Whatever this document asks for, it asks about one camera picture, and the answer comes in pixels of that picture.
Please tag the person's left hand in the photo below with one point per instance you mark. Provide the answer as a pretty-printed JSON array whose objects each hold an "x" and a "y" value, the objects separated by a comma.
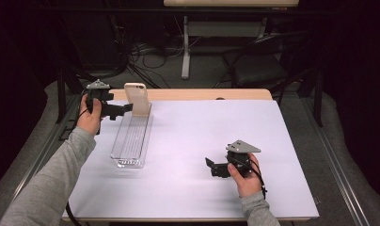
[{"x": 89, "y": 121}]

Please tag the aluminium floor rail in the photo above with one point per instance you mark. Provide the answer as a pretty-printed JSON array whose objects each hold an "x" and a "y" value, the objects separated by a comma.
[
  {"x": 335, "y": 169},
  {"x": 31, "y": 169}
]

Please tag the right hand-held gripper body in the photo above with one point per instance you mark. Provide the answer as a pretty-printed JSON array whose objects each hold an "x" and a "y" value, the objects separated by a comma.
[{"x": 241, "y": 150}]

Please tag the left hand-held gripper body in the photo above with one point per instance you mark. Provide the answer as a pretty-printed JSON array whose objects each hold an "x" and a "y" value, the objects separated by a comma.
[{"x": 98, "y": 92}]

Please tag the person's right hand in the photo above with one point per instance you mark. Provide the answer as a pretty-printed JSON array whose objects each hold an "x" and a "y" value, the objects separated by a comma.
[{"x": 249, "y": 185}]

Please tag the wooden table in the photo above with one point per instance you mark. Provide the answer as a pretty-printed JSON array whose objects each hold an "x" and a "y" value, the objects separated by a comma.
[{"x": 194, "y": 94}]

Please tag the clear plastic rack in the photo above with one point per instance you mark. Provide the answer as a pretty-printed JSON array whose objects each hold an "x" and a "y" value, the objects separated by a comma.
[{"x": 131, "y": 141}]

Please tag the black chair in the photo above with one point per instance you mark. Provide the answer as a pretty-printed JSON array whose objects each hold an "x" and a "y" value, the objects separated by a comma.
[{"x": 257, "y": 70}]

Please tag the white table mat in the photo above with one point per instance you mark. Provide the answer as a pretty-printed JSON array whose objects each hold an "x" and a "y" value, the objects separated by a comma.
[{"x": 194, "y": 132}]

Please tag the white desk with metal legs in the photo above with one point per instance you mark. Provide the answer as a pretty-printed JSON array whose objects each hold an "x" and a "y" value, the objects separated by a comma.
[{"x": 186, "y": 56}]

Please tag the beige phone case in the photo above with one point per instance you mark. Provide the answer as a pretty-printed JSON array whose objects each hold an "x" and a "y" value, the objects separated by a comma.
[{"x": 137, "y": 100}]

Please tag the black metal stand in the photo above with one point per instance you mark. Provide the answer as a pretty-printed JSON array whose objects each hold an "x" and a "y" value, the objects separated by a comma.
[
  {"x": 61, "y": 100},
  {"x": 318, "y": 103}
]

